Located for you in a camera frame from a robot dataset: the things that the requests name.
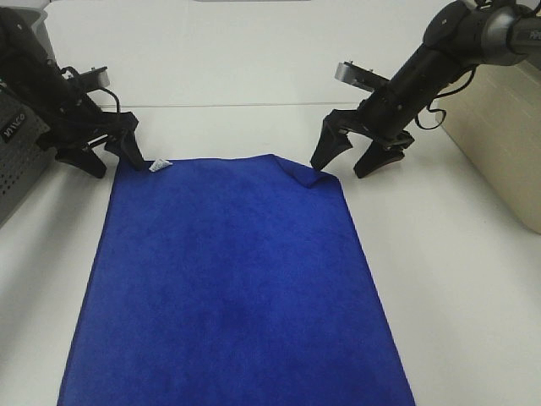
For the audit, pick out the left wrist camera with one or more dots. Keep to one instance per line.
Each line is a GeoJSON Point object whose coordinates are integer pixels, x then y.
{"type": "Point", "coordinates": [92, 80]}

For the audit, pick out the blue microfibre towel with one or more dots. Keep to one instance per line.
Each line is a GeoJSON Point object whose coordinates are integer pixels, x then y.
{"type": "Point", "coordinates": [231, 282]}

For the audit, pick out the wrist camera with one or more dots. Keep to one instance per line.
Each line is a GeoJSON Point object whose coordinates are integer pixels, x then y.
{"type": "Point", "coordinates": [351, 74]}
{"type": "Point", "coordinates": [92, 80]}

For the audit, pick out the beige storage bin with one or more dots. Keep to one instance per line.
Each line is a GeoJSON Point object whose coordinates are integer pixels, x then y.
{"type": "Point", "coordinates": [495, 122]}

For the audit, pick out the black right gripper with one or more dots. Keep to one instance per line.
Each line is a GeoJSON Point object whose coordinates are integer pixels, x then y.
{"type": "Point", "coordinates": [382, 117]}

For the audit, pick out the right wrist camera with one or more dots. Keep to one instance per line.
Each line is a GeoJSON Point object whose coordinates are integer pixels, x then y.
{"type": "Point", "coordinates": [351, 74]}

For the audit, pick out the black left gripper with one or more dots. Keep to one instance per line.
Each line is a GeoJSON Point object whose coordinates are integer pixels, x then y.
{"type": "Point", "coordinates": [80, 125]}

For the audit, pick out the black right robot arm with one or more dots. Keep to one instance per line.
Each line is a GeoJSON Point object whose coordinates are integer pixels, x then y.
{"type": "Point", "coordinates": [457, 40]}

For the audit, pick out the grey perforated plastic basket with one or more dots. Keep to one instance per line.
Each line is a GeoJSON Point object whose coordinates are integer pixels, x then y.
{"type": "Point", "coordinates": [22, 161]}

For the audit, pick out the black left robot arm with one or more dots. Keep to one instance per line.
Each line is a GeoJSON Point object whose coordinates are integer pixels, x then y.
{"type": "Point", "coordinates": [31, 76]}

